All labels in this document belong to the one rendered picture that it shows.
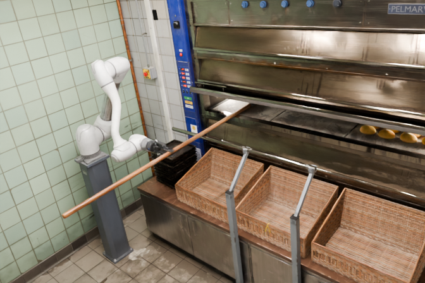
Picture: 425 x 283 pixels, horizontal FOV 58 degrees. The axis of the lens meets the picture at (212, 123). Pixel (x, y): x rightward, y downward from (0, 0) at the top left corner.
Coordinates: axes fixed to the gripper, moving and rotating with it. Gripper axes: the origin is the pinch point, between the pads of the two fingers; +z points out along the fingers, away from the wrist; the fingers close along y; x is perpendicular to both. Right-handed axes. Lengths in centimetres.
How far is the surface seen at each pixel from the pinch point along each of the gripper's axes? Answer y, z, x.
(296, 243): 41, 90, -9
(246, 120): 2, 14, -69
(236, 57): -48, 8, -69
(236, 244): 66, 42, -9
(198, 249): 97, -4, -14
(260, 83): -31, 30, -68
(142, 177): 89, -121, -52
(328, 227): 49, 94, -41
